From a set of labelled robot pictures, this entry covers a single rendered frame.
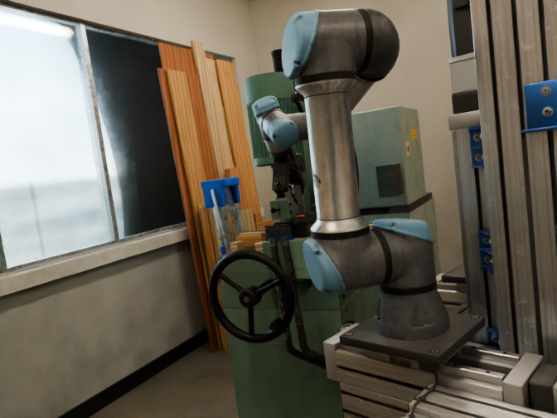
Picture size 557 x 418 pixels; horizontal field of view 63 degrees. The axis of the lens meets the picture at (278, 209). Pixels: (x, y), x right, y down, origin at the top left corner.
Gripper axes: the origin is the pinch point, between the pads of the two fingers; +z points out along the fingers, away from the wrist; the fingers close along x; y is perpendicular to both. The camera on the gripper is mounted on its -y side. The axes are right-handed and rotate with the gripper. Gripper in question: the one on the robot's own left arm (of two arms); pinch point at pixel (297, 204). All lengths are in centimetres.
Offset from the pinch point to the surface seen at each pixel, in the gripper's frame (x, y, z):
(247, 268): 22.0, -9.3, 18.2
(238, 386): 33, -31, 56
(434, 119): -23, 229, 93
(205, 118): 126, 161, 31
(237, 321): 29.0, -18.8, 34.8
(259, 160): 16.0, 16.1, -8.9
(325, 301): -4.8, -15.1, 28.4
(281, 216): 11.9, 8.6, 10.4
